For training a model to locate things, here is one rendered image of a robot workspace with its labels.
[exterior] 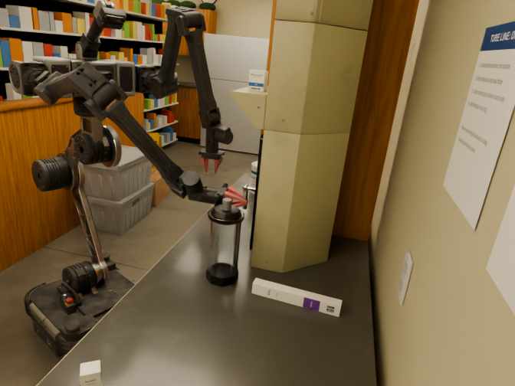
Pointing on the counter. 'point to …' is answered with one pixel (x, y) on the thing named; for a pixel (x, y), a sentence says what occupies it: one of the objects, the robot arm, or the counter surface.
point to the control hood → (251, 105)
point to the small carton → (257, 80)
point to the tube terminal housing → (304, 142)
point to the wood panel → (371, 112)
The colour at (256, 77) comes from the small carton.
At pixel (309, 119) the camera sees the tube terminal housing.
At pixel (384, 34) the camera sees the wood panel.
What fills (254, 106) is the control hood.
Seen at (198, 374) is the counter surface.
